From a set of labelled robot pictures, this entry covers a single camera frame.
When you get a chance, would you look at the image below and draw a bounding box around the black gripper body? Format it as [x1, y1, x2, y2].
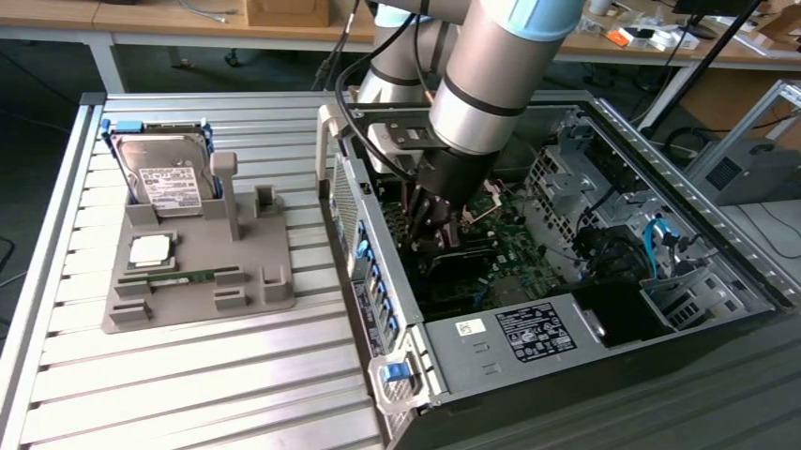
[409, 147, 502, 210]

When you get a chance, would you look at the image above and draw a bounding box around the white flat box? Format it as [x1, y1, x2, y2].
[650, 30, 699, 52]

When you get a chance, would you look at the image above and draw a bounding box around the gray computer tower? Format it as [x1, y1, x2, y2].
[685, 138, 801, 207]

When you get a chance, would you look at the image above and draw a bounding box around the hard disk in blue caddy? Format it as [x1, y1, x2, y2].
[98, 119, 227, 219]

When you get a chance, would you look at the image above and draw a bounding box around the black power wire bundle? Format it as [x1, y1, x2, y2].
[571, 224, 655, 285]

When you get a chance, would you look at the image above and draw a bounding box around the black graphics card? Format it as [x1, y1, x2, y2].
[403, 236, 502, 285]

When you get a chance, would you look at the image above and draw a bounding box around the gray cable on desk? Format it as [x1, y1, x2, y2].
[177, 0, 243, 23]

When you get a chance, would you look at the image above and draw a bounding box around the gray disk bay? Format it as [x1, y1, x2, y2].
[640, 265, 777, 332]

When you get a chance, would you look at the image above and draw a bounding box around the black monitor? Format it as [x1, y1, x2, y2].
[671, 0, 771, 39]

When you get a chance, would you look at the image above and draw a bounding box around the green RAM stick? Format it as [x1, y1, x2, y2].
[116, 264, 241, 286]

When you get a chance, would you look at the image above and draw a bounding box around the aluminium profile frame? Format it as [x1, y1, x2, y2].
[729, 78, 801, 156]

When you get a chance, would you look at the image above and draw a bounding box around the gray power supply unit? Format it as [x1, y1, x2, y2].
[424, 293, 607, 394]

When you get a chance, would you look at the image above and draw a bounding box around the black coiled cable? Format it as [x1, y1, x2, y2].
[662, 126, 711, 163]

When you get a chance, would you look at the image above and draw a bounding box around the silver chipset heatsink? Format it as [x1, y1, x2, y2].
[492, 276, 539, 306]

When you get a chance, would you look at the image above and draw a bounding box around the brown cardboard box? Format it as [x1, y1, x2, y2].
[243, 0, 331, 28]

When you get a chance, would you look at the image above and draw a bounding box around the gray parts rack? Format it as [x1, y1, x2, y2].
[101, 149, 296, 335]

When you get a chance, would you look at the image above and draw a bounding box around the black plastic shroud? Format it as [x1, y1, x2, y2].
[571, 280, 678, 349]

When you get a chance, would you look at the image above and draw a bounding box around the wooden desk white frame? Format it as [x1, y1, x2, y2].
[552, 0, 801, 137]
[0, 0, 376, 95]

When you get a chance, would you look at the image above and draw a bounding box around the black slanted pole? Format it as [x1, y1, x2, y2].
[635, 0, 770, 141]

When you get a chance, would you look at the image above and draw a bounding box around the green motherboard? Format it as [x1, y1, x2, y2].
[380, 182, 568, 323]

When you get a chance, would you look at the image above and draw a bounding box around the metal socket cover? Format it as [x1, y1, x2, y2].
[460, 180, 506, 221]

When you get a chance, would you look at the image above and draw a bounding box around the open black PC case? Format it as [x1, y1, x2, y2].
[313, 96, 793, 450]

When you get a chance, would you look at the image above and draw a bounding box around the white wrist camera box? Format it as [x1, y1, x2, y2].
[365, 120, 439, 177]

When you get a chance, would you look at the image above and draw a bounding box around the blue SATA wire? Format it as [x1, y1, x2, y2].
[643, 214, 683, 282]

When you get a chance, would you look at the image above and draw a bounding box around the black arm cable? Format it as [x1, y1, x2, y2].
[309, 0, 432, 184]

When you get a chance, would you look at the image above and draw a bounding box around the silver CPU chip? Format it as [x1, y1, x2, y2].
[126, 233, 177, 271]

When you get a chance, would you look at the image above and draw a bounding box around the metal drive cage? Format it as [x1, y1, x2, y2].
[523, 116, 658, 257]

